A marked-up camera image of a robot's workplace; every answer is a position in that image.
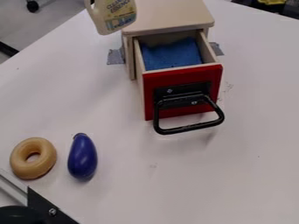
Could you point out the red front drawer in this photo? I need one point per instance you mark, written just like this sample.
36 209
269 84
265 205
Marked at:
181 84

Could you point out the blue cloth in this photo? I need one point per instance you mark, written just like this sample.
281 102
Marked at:
171 54

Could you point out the wooden cabinet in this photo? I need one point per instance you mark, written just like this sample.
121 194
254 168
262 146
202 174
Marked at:
171 14

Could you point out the tan toy doughnut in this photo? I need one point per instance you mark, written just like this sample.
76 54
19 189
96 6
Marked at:
33 157

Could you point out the cream plastic bottle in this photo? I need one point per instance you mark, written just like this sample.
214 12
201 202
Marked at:
113 14

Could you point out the purple toy eggplant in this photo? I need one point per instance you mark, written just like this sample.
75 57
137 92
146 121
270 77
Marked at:
82 157

